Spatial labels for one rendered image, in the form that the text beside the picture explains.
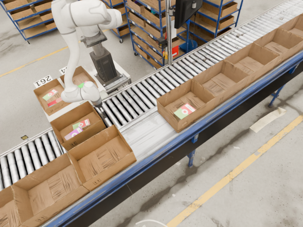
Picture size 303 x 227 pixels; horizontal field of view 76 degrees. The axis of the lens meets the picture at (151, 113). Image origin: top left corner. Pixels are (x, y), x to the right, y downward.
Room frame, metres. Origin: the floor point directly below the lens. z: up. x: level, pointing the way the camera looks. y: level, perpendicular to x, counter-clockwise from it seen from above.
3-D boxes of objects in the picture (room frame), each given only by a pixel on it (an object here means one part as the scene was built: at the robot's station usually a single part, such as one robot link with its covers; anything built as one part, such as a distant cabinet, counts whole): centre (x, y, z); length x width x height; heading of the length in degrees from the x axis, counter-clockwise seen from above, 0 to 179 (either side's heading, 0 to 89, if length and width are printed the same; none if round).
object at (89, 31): (1.79, 0.43, 1.42); 0.18 x 0.16 x 0.22; 86
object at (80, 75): (1.71, 0.76, 0.80); 0.38 x 0.28 x 0.10; 31
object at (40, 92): (1.56, 1.03, 0.80); 0.38 x 0.28 x 0.10; 30
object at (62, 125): (1.07, 0.68, 0.83); 0.39 x 0.29 x 0.17; 118
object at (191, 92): (1.01, -0.30, 0.96); 0.39 x 0.29 x 0.17; 116
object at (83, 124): (1.13, 0.69, 0.76); 0.16 x 0.07 x 0.02; 108
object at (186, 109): (0.94, -0.28, 0.92); 0.16 x 0.11 x 0.07; 121
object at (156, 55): (2.58, -0.35, 0.39); 0.40 x 0.30 x 0.10; 27
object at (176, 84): (1.52, -0.31, 0.72); 0.52 x 0.05 x 0.05; 26
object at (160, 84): (1.46, -0.19, 0.72); 0.52 x 0.05 x 0.05; 26
